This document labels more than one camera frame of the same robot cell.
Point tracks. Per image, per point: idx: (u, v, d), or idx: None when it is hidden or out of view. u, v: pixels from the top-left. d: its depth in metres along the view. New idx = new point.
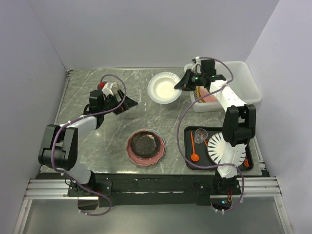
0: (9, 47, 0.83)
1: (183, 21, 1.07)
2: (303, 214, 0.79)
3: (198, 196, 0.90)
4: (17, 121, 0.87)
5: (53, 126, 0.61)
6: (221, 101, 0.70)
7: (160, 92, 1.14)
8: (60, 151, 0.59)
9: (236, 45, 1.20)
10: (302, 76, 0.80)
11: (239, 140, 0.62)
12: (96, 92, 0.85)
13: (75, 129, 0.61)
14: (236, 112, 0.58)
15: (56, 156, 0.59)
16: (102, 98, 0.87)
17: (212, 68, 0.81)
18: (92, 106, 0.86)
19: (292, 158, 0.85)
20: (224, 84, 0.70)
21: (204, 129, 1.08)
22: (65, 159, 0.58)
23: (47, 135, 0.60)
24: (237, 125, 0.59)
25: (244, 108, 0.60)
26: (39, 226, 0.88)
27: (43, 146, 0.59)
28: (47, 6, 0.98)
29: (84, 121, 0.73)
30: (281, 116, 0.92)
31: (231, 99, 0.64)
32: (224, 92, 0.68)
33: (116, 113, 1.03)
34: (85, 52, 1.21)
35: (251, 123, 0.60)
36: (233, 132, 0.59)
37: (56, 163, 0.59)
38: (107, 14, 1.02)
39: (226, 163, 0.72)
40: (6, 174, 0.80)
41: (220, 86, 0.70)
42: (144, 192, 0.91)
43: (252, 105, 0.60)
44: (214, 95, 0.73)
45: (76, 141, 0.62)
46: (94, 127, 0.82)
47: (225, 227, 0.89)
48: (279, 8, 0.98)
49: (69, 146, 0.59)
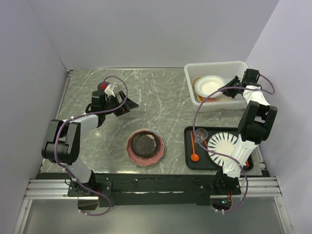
0: (9, 47, 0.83)
1: (183, 22, 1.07)
2: (303, 214, 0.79)
3: (198, 196, 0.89)
4: (18, 121, 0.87)
5: (57, 122, 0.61)
6: (248, 99, 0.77)
7: (207, 86, 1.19)
8: (63, 146, 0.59)
9: (235, 45, 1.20)
10: (301, 76, 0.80)
11: (250, 136, 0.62)
12: (98, 92, 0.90)
13: (77, 125, 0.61)
14: (257, 107, 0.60)
15: (59, 150, 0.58)
16: (103, 98, 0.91)
17: (254, 78, 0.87)
18: (94, 106, 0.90)
19: (291, 158, 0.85)
20: (257, 87, 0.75)
21: (204, 129, 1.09)
22: (68, 153, 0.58)
23: (49, 129, 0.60)
24: (252, 119, 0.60)
25: (266, 108, 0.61)
26: (39, 226, 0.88)
27: (46, 140, 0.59)
28: (48, 7, 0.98)
29: (86, 118, 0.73)
30: (281, 116, 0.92)
31: (257, 99, 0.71)
32: (253, 92, 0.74)
33: (117, 114, 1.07)
34: (85, 52, 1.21)
35: (268, 123, 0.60)
36: (247, 124, 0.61)
37: (59, 157, 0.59)
38: (107, 14, 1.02)
39: (233, 157, 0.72)
40: (6, 174, 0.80)
41: (254, 87, 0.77)
42: (144, 192, 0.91)
43: (274, 107, 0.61)
44: (243, 93, 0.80)
45: (78, 136, 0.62)
46: (95, 126, 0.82)
47: (225, 227, 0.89)
48: (278, 9, 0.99)
49: (72, 140, 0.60)
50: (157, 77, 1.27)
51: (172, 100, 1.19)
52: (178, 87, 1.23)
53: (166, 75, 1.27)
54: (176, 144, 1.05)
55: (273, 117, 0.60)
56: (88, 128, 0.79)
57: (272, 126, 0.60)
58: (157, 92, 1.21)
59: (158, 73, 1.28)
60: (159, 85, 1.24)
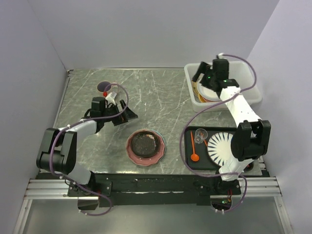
0: (10, 47, 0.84)
1: (184, 22, 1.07)
2: (303, 214, 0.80)
3: (198, 196, 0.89)
4: (18, 121, 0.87)
5: (52, 130, 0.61)
6: (232, 110, 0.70)
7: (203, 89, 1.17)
8: (58, 156, 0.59)
9: (235, 46, 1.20)
10: (301, 77, 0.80)
11: (248, 156, 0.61)
12: (99, 98, 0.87)
13: (73, 134, 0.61)
14: (249, 129, 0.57)
15: (54, 161, 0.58)
16: (104, 104, 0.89)
17: (225, 71, 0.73)
18: (93, 110, 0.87)
19: (291, 159, 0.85)
20: (236, 92, 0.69)
21: (204, 129, 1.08)
22: (63, 164, 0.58)
23: (45, 139, 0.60)
24: (249, 142, 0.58)
25: (258, 123, 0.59)
26: (39, 226, 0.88)
27: (41, 150, 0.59)
28: (48, 7, 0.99)
29: (83, 125, 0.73)
30: (281, 116, 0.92)
31: (243, 112, 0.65)
32: (236, 103, 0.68)
33: (115, 123, 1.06)
34: (85, 52, 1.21)
35: (263, 140, 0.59)
36: (243, 148, 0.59)
37: (54, 167, 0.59)
38: (107, 15, 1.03)
39: (230, 171, 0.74)
40: (6, 173, 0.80)
41: (232, 94, 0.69)
42: (144, 192, 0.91)
43: (266, 120, 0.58)
44: (225, 104, 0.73)
45: (74, 145, 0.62)
46: (92, 131, 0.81)
47: (226, 227, 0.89)
48: (278, 9, 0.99)
49: (68, 150, 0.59)
50: (157, 77, 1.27)
51: (172, 100, 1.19)
52: (178, 87, 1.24)
53: (166, 75, 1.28)
54: (176, 144, 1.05)
55: (269, 133, 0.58)
56: (87, 135, 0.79)
57: (268, 143, 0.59)
58: (157, 92, 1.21)
59: (158, 73, 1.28)
60: (159, 85, 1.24)
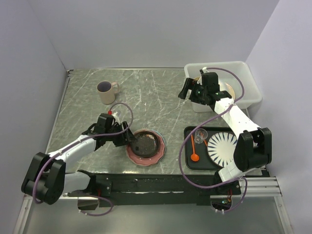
0: (10, 47, 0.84)
1: (183, 22, 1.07)
2: (303, 213, 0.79)
3: (198, 196, 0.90)
4: (18, 120, 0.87)
5: (42, 156, 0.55)
6: (229, 123, 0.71)
7: None
8: (42, 185, 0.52)
9: (235, 46, 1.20)
10: (301, 76, 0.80)
11: (252, 167, 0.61)
12: (107, 114, 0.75)
13: (61, 165, 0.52)
14: (251, 139, 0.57)
15: (39, 189, 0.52)
16: (110, 122, 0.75)
17: (215, 85, 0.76)
18: (98, 126, 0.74)
19: (292, 158, 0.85)
20: (231, 103, 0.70)
21: (204, 129, 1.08)
22: (46, 196, 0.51)
23: (32, 165, 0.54)
24: (253, 152, 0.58)
25: (258, 131, 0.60)
26: (39, 226, 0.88)
27: (27, 177, 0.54)
28: (48, 7, 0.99)
29: (79, 147, 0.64)
30: (281, 117, 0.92)
31: (242, 122, 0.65)
32: (232, 115, 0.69)
33: (117, 143, 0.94)
34: (85, 52, 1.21)
35: (266, 149, 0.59)
36: (247, 159, 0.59)
37: (37, 196, 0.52)
38: (107, 15, 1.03)
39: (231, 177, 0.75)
40: (6, 173, 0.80)
41: (226, 106, 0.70)
42: (144, 192, 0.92)
43: (265, 128, 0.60)
44: (222, 116, 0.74)
45: (62, 176, 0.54)
46: (91, 149, 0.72)
47: (226, 227, 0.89)
48: (278, 9, 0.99)
49: (53, 184, 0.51)
50: (157, 77, 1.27)
51: (172, 100, 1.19)
52: (178, 87, 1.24)
53: (166, 75, 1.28)
54: (176, 144, 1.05)
55: (271, 141, 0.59)
56: (84, 155, 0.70)
57: (272, 151, 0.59)
58: (157, 92, 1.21)
59: (158, 73, 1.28)
60: (159, 85, 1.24)
